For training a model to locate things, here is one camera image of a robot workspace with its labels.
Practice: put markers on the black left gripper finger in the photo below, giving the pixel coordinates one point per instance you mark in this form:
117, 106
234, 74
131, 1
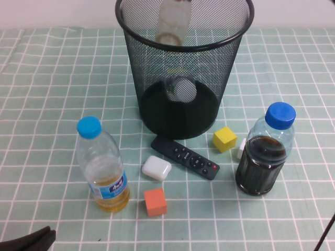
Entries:
34, 243
31, 235

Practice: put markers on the small bottle beige cap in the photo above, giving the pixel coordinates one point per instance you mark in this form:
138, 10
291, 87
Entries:
172, 21

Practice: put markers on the small white object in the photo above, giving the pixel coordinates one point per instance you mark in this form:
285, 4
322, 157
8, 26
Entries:
242, 149

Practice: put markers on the orange cube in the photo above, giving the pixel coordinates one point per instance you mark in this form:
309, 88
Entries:
155, 202

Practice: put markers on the dark liquid bottle blue cap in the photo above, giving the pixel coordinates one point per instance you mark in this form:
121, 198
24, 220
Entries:
261, 170

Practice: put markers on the black remote control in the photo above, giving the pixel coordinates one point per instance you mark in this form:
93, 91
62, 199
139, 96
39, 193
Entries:
183, 154

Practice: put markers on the black mesh wastebasket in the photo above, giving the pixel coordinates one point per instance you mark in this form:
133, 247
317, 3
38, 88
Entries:
157, 65

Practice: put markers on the yellow cube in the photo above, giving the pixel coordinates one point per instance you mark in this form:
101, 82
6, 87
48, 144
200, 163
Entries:
223, 139

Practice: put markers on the white earbuds case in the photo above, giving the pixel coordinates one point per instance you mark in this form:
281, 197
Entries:
155, 167

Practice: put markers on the green checkered tablecloth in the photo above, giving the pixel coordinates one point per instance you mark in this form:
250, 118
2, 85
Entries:
39, 91

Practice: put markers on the yellow liquid bottle light-blue cap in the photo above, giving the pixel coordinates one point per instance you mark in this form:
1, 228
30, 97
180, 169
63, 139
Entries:
104, 170

